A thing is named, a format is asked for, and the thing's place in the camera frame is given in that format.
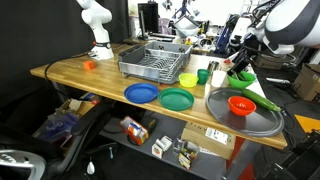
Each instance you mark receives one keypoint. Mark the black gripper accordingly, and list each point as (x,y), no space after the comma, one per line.
(249,47)

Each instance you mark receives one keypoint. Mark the green zucchini piece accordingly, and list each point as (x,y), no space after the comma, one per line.
(241,77)

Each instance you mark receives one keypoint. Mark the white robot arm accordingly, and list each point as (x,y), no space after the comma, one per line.
(95,16)

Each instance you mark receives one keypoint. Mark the white robot arm near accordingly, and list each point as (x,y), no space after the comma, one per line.
(288,23)

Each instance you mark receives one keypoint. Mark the green bowl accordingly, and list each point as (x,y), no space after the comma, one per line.
(236,83)

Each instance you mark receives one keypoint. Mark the red bowl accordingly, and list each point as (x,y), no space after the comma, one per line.
(241,106)

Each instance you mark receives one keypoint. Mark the yellow-green bowl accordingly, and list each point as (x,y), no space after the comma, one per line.
(188,80)

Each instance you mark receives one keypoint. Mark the green plate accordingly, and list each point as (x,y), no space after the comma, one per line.
(176,99)

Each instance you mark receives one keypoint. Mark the blue plate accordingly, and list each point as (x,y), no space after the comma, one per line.
(141,93)

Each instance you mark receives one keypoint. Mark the white cup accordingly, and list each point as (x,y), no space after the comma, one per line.
(218,77)

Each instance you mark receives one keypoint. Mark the metal cup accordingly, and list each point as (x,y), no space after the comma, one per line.
(213,65)

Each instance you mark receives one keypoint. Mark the long green cucumber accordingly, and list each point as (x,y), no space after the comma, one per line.
(260,100)

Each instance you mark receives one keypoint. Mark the dark green cup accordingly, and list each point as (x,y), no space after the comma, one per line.
(203,75)

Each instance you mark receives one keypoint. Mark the grey round tray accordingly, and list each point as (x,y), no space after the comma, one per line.
(260,123)

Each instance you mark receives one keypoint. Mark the cardboard box right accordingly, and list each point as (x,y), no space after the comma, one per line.
(307,83)

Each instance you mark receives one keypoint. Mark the cardboard box under table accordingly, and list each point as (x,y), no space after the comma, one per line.
(213,140)

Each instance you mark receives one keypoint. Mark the grey dish rack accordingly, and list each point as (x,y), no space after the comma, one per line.
(157,61)

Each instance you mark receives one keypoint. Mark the black monitor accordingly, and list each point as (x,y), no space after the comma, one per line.
(148,18)

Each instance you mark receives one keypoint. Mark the orange snack box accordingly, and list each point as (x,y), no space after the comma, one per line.
(134,130)

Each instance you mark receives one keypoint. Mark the orange cube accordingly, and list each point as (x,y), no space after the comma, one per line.
(89,65)

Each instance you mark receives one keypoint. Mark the blue plastic bag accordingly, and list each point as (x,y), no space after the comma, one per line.
(58,124)

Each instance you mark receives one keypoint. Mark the black office chair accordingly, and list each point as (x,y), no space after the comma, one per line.
(19,150)

